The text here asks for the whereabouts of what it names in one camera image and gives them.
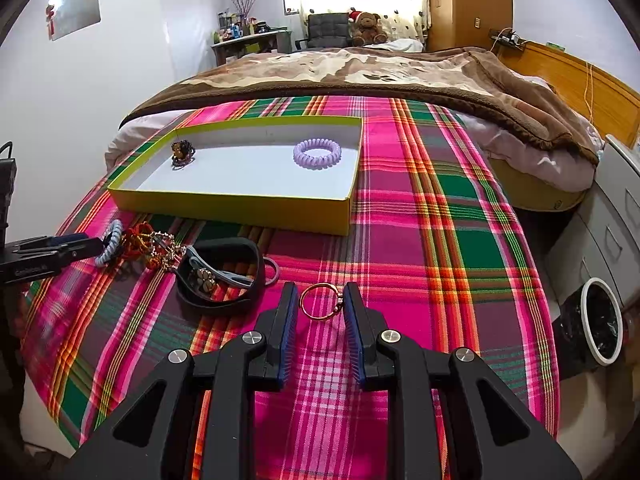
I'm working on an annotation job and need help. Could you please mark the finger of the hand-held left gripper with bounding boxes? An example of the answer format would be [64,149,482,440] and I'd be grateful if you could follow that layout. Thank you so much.
[13,232,87,254]
[15,237,106,268]

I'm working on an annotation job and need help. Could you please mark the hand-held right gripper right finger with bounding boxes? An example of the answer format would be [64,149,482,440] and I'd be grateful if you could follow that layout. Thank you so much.
[342,281,583,480]

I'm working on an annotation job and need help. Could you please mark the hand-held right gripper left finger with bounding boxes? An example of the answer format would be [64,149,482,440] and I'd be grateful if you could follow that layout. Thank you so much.
[65,281,300,480]

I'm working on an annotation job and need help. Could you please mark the gold ring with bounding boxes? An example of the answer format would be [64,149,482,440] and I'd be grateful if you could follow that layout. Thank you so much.
[299,283,346,320]

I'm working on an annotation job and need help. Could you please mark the light blue spiral hair tie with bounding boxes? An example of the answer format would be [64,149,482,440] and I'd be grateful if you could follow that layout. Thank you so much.
[94,219,125,268]

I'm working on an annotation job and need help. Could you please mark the red orange knotted cord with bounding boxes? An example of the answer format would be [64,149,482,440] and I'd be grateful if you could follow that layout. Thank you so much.
[122,223,157,257]

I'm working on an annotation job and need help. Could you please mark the black wide band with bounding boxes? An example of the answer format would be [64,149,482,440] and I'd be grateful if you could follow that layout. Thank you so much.
[175,237,266,317]

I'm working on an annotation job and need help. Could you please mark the gold hair clip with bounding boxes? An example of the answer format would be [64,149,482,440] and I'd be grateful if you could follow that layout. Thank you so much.
[146,232,187,274]

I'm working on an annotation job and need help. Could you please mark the grey hair tie with charm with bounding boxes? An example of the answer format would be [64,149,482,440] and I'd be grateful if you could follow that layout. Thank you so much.
[182,250,282,289]

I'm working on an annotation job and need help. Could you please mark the yellow-green cardboard box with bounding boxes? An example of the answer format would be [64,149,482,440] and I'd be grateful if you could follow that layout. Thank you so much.
[107,115,364,237]

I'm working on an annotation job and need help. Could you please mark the pink green plaid cloth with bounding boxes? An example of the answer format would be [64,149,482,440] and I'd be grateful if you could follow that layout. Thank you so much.
[22,95,561,480]

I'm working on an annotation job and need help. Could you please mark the yellow bed base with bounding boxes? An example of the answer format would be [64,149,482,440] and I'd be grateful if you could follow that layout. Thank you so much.
[499,159,592,212]

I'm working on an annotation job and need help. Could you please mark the white rimmed trash bin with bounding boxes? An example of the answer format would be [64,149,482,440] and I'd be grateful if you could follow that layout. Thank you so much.
[559,277,625,366]

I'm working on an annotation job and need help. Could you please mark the pale pink bed quilt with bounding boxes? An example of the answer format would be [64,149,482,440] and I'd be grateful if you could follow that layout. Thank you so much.
[103,108,606,196]

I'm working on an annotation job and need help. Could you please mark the brown printed blanket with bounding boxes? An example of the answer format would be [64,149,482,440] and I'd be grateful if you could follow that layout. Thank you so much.
[120,47,601,166]

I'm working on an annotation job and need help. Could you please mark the bottles on desk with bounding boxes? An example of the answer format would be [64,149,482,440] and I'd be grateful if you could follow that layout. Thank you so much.
[214,9,274,42]

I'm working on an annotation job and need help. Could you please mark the grey desk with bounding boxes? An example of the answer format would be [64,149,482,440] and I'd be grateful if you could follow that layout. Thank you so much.
[210,28,294,66]

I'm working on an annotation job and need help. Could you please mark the white nightstand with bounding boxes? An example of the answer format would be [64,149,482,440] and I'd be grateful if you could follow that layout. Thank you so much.
[544,134,640,312]

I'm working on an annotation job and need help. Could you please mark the white pillow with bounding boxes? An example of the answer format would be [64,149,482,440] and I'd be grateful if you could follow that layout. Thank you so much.
[364,37,426,54]

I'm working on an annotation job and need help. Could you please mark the brown teddy bear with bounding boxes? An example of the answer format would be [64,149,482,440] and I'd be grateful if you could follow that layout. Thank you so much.
[347,8,390,47]

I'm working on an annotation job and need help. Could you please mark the dark grey chair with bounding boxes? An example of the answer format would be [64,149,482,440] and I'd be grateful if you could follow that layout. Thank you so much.
[294,12,351,52]

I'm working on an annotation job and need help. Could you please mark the white power strip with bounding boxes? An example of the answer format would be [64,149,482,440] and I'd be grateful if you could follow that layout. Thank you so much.
[489,29,526,49]

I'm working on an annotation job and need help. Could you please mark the wooden headboard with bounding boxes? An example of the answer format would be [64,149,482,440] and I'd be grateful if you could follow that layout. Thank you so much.
[492,39,640,149]

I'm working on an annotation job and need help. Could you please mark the wooden wardrobe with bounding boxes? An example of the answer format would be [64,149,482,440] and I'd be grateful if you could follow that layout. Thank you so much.
[425,0,516,54]

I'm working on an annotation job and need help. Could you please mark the brown beaded hair tie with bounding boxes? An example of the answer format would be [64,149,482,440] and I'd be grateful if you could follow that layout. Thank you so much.
[170,139,196,170]

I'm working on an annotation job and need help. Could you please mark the purple spiral hair tie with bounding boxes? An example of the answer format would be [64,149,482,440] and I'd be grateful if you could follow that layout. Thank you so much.
[293,136,343,167]

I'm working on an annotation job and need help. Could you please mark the shiny wall sheet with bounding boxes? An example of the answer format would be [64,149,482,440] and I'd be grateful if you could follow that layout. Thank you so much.
[47,0,102,41]

